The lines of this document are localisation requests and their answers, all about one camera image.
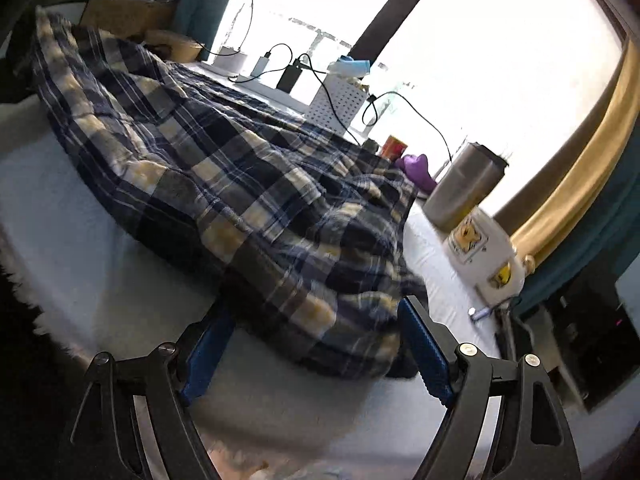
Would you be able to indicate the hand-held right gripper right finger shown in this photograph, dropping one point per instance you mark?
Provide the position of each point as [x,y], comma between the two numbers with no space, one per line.
[422,350]

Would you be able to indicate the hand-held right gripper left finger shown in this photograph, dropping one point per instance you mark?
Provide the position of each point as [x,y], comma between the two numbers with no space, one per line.
[207,355]

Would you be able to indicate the plaid pants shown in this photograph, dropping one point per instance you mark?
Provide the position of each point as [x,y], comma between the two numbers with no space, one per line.
[225,170]

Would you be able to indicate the small white tube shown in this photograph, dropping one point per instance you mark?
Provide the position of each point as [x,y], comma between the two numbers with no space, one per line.
[480,314]

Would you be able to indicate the stainless steel tumbler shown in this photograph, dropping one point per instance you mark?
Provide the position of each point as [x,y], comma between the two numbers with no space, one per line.
[460,185]

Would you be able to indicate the teal curtain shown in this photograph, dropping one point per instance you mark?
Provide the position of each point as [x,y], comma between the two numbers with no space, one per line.
[200,5]
[575,270]

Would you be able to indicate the dark cabinet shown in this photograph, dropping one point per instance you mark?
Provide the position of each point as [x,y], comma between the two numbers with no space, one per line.
[595,340]

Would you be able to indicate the white textured bedspread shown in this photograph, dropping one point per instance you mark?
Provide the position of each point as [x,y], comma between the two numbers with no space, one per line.
[75,240]

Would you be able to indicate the purple cloth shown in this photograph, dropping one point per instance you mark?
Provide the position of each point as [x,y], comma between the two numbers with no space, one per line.
[417,167]

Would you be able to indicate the red can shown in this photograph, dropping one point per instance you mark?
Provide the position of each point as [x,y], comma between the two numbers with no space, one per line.
[393,147]

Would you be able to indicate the gold curtain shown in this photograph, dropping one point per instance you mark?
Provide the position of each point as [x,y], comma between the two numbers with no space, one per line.
[590,170]

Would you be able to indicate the white perforated basket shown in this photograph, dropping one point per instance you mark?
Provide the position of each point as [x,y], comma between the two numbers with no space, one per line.
[332,105]

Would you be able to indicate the white power strip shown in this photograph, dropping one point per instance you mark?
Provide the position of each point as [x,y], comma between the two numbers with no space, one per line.
[255,81]

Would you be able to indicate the black power bank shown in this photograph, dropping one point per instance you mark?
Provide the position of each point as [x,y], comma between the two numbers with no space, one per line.
[290,77]

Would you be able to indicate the blue plastic packet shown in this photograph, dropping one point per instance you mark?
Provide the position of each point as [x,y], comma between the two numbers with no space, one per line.
[350,66]

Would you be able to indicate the white power bank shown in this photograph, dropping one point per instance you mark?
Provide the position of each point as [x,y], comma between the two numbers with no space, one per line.
[261,65]

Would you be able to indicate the tan round container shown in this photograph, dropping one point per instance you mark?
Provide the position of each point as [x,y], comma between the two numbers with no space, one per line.
[172,45]

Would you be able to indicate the cardboard box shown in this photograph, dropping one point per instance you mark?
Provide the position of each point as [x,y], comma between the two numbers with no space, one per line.
[125,20]

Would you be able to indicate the dark window post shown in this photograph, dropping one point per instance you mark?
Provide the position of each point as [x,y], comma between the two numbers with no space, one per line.
[385,5]

